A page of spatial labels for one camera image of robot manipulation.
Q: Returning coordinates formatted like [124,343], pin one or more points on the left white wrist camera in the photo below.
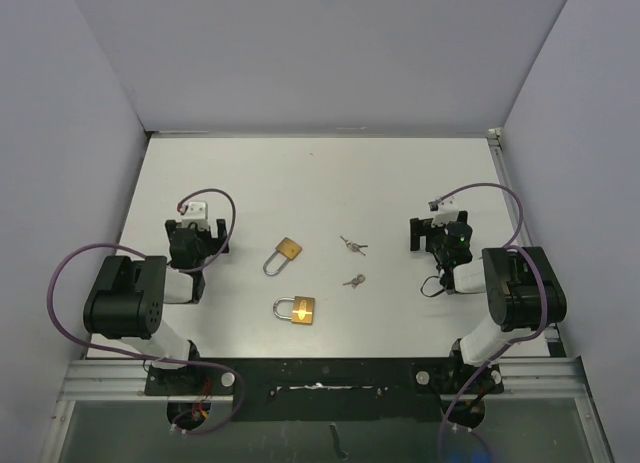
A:
[194,214]

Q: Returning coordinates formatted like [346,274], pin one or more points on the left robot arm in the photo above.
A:
[128,297]

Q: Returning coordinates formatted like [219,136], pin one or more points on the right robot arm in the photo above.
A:
[523,294]

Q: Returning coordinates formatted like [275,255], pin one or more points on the brass padlock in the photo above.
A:
[302,310]
[286,251]

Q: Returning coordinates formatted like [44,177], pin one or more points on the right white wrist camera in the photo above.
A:
[444,211]

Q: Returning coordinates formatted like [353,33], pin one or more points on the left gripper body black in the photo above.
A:
[208,245]

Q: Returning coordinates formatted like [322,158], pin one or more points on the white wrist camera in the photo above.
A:
[444,211]
[194,214]

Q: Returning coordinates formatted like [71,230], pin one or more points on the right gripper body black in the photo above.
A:
[435,238]

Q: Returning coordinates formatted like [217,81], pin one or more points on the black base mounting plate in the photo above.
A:
[330,390]

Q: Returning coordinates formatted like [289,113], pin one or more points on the aluminium right rail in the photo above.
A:
[552,333]

